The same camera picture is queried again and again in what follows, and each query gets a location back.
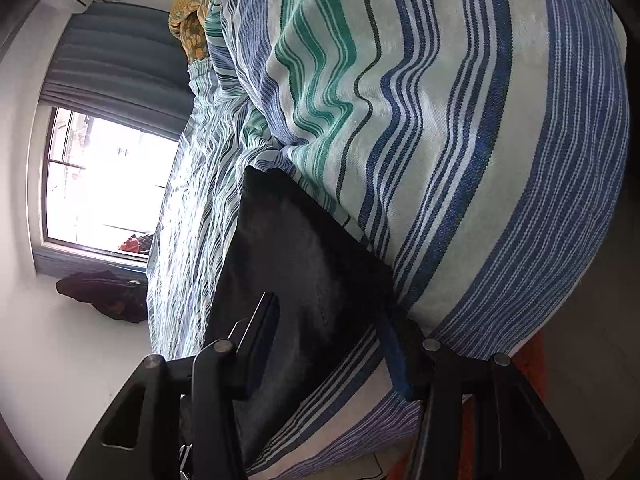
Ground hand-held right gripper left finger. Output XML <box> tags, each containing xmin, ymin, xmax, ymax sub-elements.
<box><xmin>66</xmin><ymin>292</ymin><xmax>282</xmax><ymax>480</ymax></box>

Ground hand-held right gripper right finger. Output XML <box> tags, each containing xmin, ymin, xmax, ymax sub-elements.
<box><xmin>377</xmin><ymin>309</ymin><xmax>584</xmax><ymax>480</ymax></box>

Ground black pants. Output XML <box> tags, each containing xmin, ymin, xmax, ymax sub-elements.
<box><xmin>177</xmin><ymin>165</ymin><xmax>397</xmax><ymax>472</ymax></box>

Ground orange fleece garment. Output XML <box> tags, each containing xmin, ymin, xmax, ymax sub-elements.
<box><xmin>387</xmin><ymin>332</ymin><xmax>548</xmax><ymax>480</ymax></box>

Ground red cloth by window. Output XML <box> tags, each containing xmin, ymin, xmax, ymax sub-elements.
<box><xmin>118</xmin><ymin>234</ymin><xmax>155</xmax><ymax>257</ymax></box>

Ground window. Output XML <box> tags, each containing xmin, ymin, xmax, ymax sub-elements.
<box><xmin>27</xmin><ymin>101</ymin><xmax>183</xmax><ymax>267</ymax></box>

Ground striped bed sheet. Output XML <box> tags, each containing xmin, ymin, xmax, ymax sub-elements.
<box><xmin>147</xmin><ymin>0</ymin><xmax>631</xmax><ymax>480</ymax></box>

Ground blue curtain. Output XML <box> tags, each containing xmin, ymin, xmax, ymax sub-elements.
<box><xmin>39</xmin><ymin>0</ymin><xmax>197</xmax><ymax>141</ymax></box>

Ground yellow floral quilt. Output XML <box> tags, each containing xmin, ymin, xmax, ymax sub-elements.
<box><xmin>168</xmin><ymin>0</ymin><xmax>223</xmax><ymax>63</ymax></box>

